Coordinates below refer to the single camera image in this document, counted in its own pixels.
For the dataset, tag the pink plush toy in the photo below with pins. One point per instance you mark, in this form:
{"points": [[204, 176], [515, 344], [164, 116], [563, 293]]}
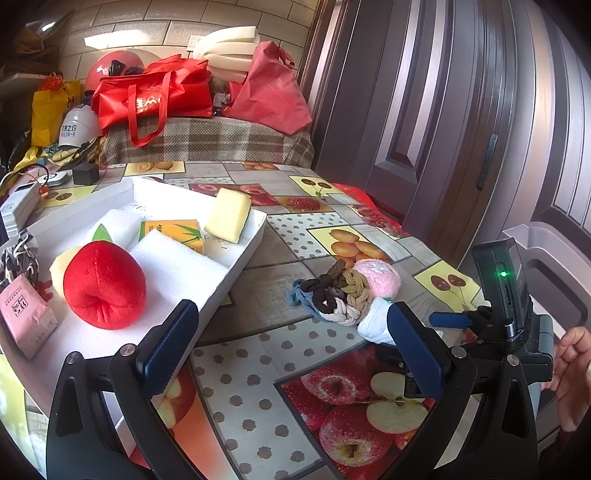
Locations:
{"points": [[381, 277]]}

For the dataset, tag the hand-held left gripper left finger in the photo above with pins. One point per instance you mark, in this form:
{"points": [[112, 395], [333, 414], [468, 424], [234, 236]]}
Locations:
{"points": [[167, 347]]}

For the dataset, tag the small black box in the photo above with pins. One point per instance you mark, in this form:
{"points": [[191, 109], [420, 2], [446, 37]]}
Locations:
{"points": [[86, 174]]}

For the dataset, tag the white helmet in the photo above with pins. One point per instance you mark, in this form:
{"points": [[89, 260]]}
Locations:
{"points": [[78, 124]]}

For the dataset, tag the plaid cloth cover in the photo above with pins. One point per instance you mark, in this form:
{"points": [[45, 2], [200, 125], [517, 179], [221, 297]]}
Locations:
{"points": [[221, 141]]}

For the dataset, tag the pale yellow sponge block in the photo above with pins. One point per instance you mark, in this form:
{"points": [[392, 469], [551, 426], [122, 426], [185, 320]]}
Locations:
{"points": [[227, 214]]}

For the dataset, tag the person's right hand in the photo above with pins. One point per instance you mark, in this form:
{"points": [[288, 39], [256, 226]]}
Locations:
{"points": [[572, 369]]}

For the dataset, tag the wall socket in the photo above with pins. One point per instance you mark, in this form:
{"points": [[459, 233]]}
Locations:
{"points": [[195, 42]]}

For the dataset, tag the round white device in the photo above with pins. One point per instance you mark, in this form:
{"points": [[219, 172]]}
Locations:
{"points": [[51, 179]]}

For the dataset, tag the red plush apple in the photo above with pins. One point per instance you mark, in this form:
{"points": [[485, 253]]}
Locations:
{"points": [[104, 286]]}

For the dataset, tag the yellow bag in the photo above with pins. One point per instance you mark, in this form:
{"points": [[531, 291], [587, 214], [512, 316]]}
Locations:
{"points": [[48, 110]]}

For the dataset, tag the red cloth bag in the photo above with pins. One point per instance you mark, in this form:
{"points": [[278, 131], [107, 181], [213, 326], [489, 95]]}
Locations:
{"points": [[270, 92]]}

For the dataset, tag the yellow tissue pack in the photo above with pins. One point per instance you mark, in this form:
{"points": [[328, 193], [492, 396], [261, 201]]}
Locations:
{"points": [[178, 230]]}

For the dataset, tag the red helmet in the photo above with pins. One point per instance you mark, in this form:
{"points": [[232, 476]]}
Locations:
{"points": [[120, 64]]}

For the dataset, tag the red shopping bag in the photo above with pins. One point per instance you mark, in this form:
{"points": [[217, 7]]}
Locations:
{"points": [[157, 99]]}

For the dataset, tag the pink tissue pack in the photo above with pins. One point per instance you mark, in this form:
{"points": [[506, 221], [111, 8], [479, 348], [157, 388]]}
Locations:
{"points": [[25, 316]]}

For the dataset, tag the stack of white foam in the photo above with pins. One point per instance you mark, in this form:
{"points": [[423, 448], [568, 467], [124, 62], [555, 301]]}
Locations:
{"points": [[221, 53]]}

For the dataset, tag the white foam sheet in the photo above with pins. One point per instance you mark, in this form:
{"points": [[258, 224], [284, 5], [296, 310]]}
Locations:
{"points": [[178, 272]]}

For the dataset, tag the white cardboard box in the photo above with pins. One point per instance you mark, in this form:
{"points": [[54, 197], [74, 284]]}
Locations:
{"points": [[231, 258]]}

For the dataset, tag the white ribbed cloth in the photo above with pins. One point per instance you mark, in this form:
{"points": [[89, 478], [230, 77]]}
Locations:
{"points": [[376, 323]]}

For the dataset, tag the person's right forearm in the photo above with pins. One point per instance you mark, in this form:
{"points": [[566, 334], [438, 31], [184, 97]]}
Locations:
{"points": [[570, 445]]}

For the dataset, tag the dark brown wooden door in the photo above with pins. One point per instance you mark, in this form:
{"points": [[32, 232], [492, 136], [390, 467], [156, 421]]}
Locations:
{"points": [[406, 115]]}

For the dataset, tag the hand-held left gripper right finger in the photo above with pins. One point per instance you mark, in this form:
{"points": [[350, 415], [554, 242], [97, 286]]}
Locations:
{"points": [[418, 357]]}

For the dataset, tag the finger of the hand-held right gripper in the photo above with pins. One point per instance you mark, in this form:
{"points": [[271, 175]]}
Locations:
{"points": [[445, 319]]}

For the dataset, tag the fruit print tablecloth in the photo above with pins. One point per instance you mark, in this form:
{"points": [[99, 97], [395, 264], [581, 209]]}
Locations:
{"points": [[286, 369]]}

